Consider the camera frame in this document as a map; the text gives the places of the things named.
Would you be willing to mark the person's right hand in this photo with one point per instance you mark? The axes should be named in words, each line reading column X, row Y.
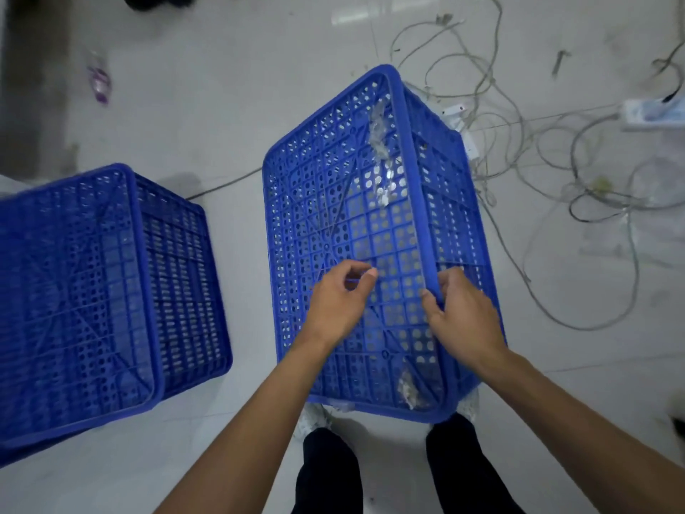
column 468, row 326

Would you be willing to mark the person's left hand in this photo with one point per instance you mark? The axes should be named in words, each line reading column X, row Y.
column 332, row 310

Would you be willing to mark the person's right thumb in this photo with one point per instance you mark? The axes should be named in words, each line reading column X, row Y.
column 431, row 307

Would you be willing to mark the person's left thumb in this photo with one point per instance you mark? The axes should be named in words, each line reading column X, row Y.
column 366, row 286

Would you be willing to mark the blue perforated plastic crate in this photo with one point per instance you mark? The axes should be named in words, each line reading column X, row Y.
column 342, row 208
column 80, row 294

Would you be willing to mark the person's left forearm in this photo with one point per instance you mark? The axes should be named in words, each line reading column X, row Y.
column 251, row 428

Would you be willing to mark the person's right forearm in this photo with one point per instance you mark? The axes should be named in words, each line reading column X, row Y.
column 583, row 433

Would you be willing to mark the clear tape scrap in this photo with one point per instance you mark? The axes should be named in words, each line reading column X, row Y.
column 408, row 389

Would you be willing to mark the person's white right shoe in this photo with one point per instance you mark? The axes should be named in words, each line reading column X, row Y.
column 470, row 404

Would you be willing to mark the person's white shoe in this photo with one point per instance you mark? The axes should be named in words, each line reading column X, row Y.
column 470, row 404
column 313, row 420

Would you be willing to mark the clear tape strip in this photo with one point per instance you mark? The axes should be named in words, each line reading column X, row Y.
column 381, row 149

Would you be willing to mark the person's white left shoe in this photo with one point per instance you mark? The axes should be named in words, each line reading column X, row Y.
column 313, row 420

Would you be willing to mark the person's right trouser leg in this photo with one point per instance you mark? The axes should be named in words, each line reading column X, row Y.
column 468, row 471

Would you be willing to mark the person's trouser leg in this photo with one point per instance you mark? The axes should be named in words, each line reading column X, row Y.
column 326, row 476
column 468, row 471

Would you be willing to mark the white plug adapter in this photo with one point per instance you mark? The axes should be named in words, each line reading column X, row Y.
column 463, row 131

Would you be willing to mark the person's left trouser leg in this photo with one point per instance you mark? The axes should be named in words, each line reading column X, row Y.
column 326, row 476

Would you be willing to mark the small dark floor scrap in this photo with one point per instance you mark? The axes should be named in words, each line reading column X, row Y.
column 558, row 63

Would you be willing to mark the white power strip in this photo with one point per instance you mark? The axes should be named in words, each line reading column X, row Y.
column 650, row 113

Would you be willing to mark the crumpled purple wrapper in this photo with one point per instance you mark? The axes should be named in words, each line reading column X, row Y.
column 99, row 80

